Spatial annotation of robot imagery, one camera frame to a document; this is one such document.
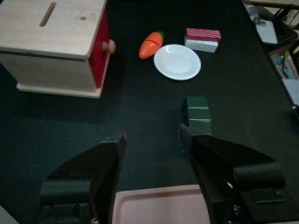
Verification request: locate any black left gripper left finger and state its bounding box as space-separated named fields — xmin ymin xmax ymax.
xmin=37 ymin=131 xmax=128 ymax=224

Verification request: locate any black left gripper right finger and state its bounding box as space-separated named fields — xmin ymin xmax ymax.
xmin=177 ymin=123 xmax=299 ymax=224

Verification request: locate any orange toy carrot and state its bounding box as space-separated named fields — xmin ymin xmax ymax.
xmin=137 ymin=30 xmax=165 ymax=60

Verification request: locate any pink plastic tray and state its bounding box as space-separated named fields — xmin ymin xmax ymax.
xmin=111 ymin=184 xmax=212 ymax=224

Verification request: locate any white round plate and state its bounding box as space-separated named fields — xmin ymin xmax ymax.
xmin=152 ymin=43 xmax=203 ymax=81

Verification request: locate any red and white toy block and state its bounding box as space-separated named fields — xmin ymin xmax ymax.
xmin=183 ymin=27 xmax=223 ymax=54

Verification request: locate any wooden box with red drawer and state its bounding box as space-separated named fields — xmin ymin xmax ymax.
xmin=0 ymin=0 xmax=117 ymax=100

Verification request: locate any black chair frame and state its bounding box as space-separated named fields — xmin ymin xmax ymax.
xmin=272 ymin=3 xmax=299 ymax=30

